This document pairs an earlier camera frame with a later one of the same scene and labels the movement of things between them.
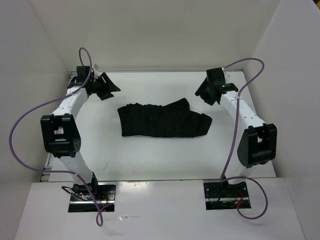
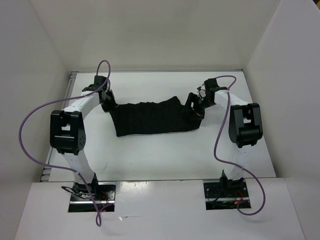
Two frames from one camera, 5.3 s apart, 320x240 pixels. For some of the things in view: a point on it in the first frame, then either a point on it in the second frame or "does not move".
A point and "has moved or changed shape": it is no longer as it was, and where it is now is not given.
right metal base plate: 221,196 does not move
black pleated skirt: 173,119 has moved or changed shape
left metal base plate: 82,201 does not move
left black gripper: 109,83 → 113,105
